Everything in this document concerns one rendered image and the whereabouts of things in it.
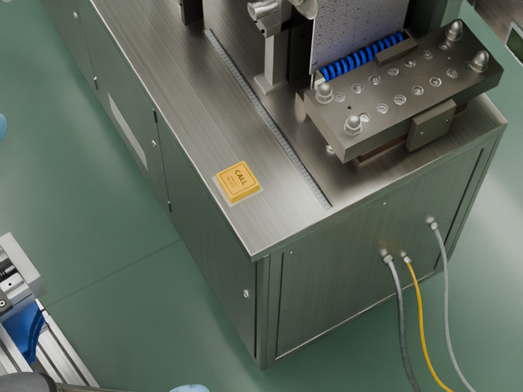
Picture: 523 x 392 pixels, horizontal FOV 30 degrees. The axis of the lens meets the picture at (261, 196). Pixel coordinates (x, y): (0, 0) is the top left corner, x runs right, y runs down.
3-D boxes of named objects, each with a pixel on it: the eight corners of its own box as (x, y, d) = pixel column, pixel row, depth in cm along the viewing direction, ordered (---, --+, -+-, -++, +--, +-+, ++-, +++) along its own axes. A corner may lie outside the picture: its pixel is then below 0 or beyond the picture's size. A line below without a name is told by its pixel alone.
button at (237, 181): (215, 179, 209) (215, 173, 207) (243, 165, 211) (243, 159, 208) (231, 204, 206) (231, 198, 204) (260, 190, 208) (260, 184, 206)
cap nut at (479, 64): (467, 62, 208) (472, 50, 204) (481, 55, 209) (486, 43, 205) (477, 75, 207) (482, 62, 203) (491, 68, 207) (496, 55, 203)
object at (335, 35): (309, 73, 208) (314, 18, 191) (401, 29, 213) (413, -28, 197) (310, 75, 207) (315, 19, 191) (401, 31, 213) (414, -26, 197)
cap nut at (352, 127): (340, 125, 200) (342, 113, 196) (355, 117, 201) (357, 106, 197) (349, 138, 199) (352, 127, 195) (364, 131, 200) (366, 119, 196)
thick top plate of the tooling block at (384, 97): (303, 108, 209) (304, 92, 204) (455, 34, 219) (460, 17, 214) (342, 164, 203) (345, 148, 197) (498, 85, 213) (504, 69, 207)
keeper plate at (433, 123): (405, 145, 212) (412, 117, 202) (442, 126, 215) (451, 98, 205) (411, 154, 211) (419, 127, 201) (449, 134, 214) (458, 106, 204)
